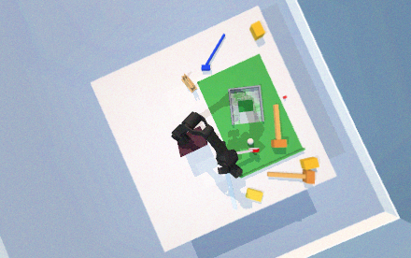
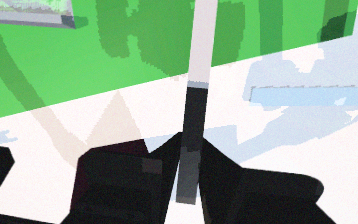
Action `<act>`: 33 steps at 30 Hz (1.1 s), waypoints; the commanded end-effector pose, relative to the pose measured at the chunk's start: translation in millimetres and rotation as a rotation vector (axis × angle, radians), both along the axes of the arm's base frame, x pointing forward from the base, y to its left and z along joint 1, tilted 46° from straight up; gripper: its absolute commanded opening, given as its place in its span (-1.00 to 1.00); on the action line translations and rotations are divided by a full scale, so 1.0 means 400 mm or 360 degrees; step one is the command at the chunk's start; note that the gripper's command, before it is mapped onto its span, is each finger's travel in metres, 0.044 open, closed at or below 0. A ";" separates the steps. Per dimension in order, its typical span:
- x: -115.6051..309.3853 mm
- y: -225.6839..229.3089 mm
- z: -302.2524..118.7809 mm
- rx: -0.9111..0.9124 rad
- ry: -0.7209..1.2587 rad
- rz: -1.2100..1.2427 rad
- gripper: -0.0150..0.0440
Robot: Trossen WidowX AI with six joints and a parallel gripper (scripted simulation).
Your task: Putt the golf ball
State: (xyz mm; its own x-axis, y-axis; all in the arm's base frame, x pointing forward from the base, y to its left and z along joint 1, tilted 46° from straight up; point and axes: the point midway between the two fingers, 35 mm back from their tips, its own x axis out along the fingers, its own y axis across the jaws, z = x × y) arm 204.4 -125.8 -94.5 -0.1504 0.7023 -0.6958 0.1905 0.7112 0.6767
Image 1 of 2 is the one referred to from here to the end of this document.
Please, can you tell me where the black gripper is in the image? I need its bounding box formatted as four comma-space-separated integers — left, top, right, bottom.
218, 141, 229, 175

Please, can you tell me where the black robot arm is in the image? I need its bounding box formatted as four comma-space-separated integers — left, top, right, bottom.
171, 111, 243, 179

